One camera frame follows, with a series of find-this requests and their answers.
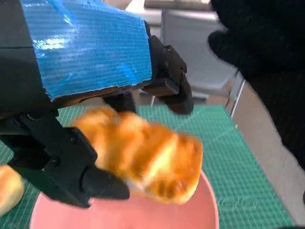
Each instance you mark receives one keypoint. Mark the green cutting mat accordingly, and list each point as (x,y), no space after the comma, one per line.
(226,167)

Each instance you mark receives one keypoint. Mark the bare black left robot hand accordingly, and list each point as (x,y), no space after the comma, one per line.
(83,52)

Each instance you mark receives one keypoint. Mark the rectangular orange toy bread loaf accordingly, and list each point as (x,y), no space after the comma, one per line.
(152,157)

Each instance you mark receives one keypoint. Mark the round toy bread bun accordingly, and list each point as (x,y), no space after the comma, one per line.
(9,186)

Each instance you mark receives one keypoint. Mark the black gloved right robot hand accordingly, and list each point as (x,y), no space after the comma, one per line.
(267,47)

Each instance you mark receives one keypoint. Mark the pink bowl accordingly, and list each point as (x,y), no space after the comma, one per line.
(143,214)

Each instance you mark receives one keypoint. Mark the grey mesh office chair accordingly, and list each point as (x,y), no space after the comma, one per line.
(190,47)

